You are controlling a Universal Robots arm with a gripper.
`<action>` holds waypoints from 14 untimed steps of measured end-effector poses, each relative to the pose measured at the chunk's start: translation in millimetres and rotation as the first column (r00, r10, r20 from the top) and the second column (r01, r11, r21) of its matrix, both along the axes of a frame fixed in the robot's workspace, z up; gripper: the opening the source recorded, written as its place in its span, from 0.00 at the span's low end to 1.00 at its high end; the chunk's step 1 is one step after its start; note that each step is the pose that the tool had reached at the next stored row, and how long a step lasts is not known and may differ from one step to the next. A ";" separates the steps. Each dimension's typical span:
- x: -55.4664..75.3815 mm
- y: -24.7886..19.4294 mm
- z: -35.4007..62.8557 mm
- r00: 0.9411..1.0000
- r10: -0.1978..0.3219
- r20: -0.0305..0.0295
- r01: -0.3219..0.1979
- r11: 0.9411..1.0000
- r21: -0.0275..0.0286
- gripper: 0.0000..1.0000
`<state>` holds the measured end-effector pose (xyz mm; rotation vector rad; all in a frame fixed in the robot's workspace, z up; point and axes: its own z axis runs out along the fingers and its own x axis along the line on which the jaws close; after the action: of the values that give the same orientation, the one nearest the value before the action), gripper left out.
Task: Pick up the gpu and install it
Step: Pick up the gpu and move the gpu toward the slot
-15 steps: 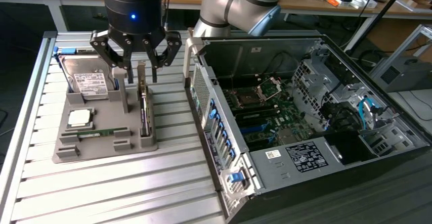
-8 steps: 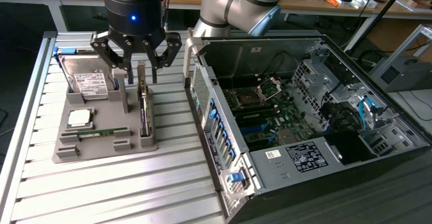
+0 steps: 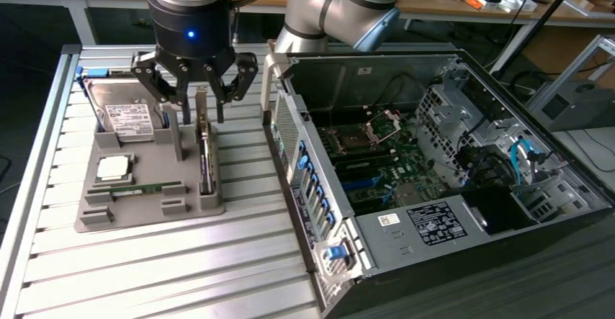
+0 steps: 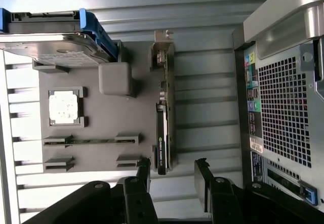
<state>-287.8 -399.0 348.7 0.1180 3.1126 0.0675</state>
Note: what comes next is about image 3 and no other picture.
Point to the grey power supply unit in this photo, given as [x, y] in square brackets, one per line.
[384, 240]

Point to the silver CPU chip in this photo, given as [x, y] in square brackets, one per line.
[112, 167]

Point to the grey computer tower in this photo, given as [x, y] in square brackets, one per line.
[576, 106]

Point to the perforated metal disk bay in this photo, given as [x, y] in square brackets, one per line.
[447, 124]

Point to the hard disk in blue caddy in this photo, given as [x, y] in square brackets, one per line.
[124, 117]

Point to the open black PC case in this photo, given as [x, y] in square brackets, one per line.
[355, 88]

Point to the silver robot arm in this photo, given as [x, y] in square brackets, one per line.
[336, 5]

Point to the metal socket cover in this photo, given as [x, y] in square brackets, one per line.
[384, 114]

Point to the green motherboard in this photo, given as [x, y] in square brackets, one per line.
[408, 175]

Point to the black cooling fan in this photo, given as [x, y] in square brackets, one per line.
[480, 164]

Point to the grey plastic parts rack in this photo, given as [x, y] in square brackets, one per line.
[144, 207]

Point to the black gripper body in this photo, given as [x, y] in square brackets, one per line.
[192, 20]

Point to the green RAM stick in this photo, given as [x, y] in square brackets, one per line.
[136, 188]

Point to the aluminium profile frame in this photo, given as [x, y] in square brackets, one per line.
[592, 50]

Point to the blue case latch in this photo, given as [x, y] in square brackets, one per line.
[334, 253]

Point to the small orange box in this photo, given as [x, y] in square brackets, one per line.
[477, 1]

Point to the graphics card with metal bracket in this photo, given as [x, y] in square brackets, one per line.
[205, 153]

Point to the small white box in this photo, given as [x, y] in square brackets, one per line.
[516, 5]

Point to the grey metal disk bay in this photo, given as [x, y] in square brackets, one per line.
[543, 204]

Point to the blue expansion slot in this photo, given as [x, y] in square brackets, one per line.
[363, 184]

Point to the CPU socket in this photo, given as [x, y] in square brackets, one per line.
[352, 139]

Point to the black stand pole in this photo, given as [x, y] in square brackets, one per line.
[543, 23]

